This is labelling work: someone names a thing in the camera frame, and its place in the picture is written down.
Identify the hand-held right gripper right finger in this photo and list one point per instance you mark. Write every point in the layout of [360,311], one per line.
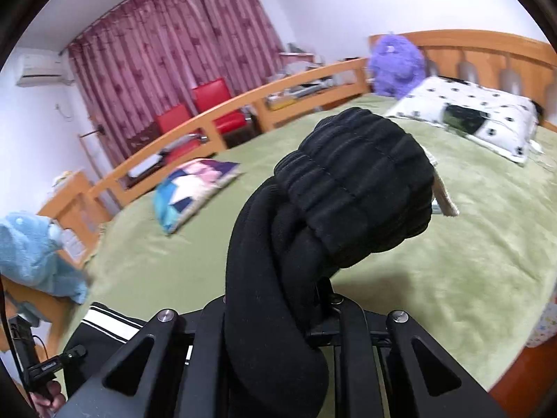
[348,324]

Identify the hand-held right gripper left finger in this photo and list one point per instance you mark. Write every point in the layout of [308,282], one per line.
[209,331]

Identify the black pants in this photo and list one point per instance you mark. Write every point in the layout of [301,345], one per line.
[330,209]

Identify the person's left hand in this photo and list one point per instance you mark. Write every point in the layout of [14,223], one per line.
[48,398]

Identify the light blue fleece blanket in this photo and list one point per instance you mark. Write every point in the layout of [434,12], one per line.
[30,252]

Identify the green bed blanket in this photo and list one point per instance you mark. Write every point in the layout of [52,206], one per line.
[457,270]

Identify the colourful geometric pillow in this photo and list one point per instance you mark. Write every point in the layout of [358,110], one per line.
[191,191]

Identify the star print mattress sheet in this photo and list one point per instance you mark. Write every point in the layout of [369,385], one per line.
[546,326]

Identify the red chair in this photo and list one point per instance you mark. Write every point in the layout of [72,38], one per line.
[174,119]
[217,100]

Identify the wooden clothes stand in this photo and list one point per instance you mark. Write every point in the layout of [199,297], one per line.
[93,148]

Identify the white flower print pillow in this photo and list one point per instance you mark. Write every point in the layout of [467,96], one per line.
[487,104]

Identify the purple plush toy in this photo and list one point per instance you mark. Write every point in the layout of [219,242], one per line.
[396,65]

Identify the maroon patterned curtain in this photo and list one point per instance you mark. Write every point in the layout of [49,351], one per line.
[174,43]

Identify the white air conditioner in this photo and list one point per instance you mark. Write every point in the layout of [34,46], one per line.
[41,67]

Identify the wooden bed frame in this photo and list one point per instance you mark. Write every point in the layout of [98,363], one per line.
[457,41]

